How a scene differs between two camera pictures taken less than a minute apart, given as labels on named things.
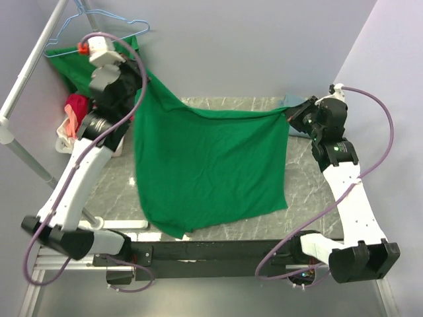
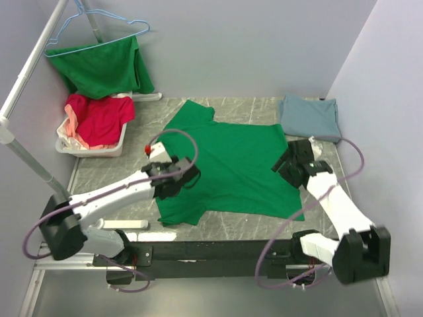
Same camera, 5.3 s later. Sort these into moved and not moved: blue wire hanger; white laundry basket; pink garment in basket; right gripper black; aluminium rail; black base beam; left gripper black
Moved: right gripper black; left gripper black
Not moved: aluminium rail; blue wire hanger; pink garment in basket; black base beam; white laundry basket
